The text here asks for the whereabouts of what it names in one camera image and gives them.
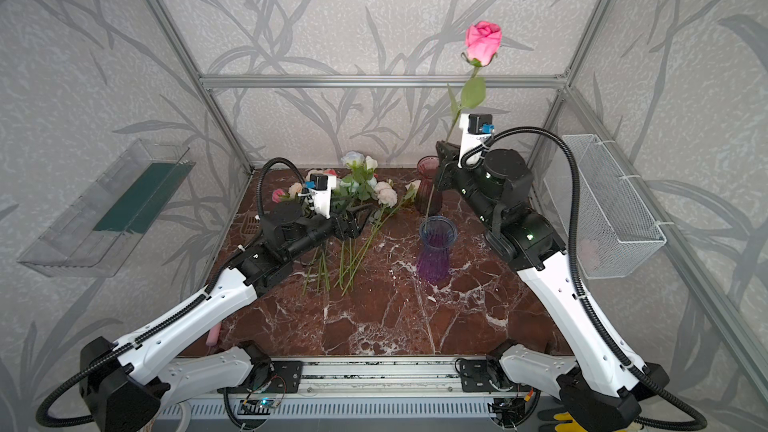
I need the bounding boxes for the flower bunch on table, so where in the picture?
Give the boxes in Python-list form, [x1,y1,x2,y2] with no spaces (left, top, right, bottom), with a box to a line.
[271,151,420,292]

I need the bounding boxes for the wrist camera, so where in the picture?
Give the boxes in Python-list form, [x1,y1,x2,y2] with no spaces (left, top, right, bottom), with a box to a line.
[305,173,338,219]
[459,113,495,167]

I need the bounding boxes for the purple pink garden rake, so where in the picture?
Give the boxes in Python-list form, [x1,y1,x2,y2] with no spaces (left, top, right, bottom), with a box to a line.
[205,322,222,347]

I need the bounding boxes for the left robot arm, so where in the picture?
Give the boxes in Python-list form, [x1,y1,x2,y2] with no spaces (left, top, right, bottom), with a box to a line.
[35,173,363,431]

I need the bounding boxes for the blue purple glass vase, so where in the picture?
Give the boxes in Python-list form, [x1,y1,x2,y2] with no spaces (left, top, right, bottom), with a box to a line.
[417,216,458,284]

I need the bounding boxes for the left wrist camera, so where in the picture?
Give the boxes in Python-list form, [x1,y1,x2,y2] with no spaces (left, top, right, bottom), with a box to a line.
[305,173,338,219]

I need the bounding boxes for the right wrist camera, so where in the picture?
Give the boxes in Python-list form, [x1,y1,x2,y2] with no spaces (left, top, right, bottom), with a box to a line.
[459,113,495,167]

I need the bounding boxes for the clear plastic tray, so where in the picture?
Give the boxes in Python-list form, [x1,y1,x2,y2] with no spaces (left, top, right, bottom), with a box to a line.
[18,139,196,278]

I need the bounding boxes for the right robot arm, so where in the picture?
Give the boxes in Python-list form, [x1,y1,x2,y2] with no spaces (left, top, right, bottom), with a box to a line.
[435,126,708,431]

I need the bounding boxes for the yellow work glove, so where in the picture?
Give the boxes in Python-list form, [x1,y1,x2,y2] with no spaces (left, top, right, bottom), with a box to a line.
[536,408,586,432]

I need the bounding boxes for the red glass vase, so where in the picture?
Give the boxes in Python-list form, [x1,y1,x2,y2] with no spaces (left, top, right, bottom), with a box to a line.
[415,155,443,216]

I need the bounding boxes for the brown slotted scoop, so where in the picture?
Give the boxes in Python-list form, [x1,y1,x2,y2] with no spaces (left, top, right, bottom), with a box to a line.
[240,210,260,240]

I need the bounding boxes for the pink rose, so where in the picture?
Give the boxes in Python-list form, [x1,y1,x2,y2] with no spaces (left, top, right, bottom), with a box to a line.
[424,20,503,223]

